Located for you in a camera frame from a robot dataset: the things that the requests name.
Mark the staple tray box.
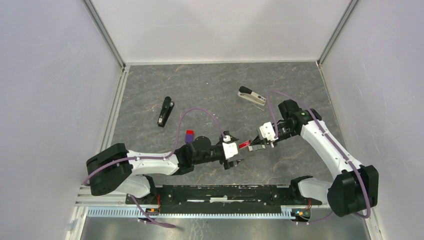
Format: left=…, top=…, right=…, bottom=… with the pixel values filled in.
left=248, top=144, right=266, bottom=152

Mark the red white staple box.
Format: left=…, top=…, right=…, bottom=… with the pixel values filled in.
left=238, top=141, right=251, bottom=149

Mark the black stapler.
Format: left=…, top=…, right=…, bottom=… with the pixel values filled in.
left=157, top=96, right=175, bottom=128

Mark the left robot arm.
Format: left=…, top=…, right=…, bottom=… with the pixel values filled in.
left=83, top=135, right=242, bottom=204

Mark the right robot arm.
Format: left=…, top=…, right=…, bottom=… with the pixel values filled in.
left=248, top=99, right=379, bottom=219

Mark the purple red block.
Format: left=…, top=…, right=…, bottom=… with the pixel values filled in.
left=184, top=130, right=195, bottom=144

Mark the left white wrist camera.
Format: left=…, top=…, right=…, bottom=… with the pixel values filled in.
left=222, top=135, right=239, bottom=160

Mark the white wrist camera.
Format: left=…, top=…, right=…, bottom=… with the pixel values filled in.
left=258, top=122, right=277, bottom=142
left=222, top=135, right=239, bottom=160

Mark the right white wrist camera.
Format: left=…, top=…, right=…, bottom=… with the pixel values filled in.
left=258, top=122, right=277, bottom=142

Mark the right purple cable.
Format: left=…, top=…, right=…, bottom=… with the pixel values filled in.
left=265, top=90, right=372, bottom=226

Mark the purple cable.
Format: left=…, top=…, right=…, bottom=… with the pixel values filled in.
left=82, top=106, right=229, bottom=229
left=265, top=90, right=372, bottom=226

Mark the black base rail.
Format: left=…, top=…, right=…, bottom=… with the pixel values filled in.
left=125, top=184, right=322, bottom=214

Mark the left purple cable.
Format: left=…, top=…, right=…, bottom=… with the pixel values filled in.
left=82, top=106, right=229, bottom=229

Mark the white cable duct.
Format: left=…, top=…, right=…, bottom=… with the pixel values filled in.
left=86, top=206, right=295, bottom=220

